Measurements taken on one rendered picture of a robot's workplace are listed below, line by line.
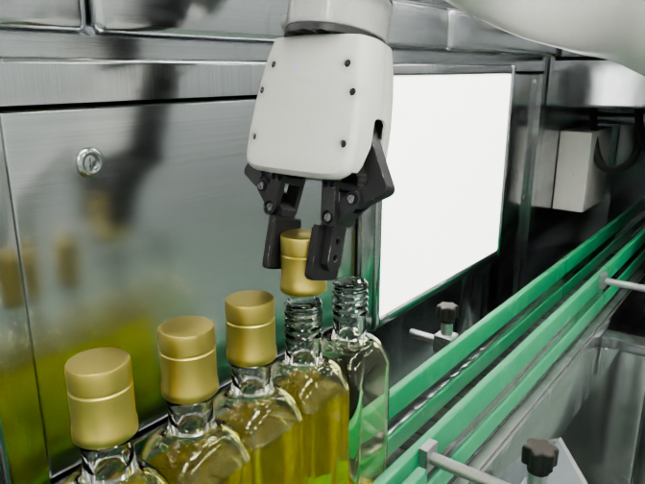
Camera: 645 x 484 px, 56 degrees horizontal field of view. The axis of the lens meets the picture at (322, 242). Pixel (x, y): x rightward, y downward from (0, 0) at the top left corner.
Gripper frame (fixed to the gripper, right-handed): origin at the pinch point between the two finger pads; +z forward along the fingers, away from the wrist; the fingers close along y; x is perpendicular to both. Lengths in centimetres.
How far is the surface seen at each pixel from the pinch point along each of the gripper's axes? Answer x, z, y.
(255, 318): -5.6, 4.7, 1.5
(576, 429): 110, 38, -3
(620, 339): 81, 12, 8
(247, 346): -5.6, 6.7, 1.0
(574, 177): 108, -18, -12
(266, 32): 5.6, -18.2, -12.8
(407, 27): 30.0, -26.4, -13.1
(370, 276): 29.4, 4.8, -12.3
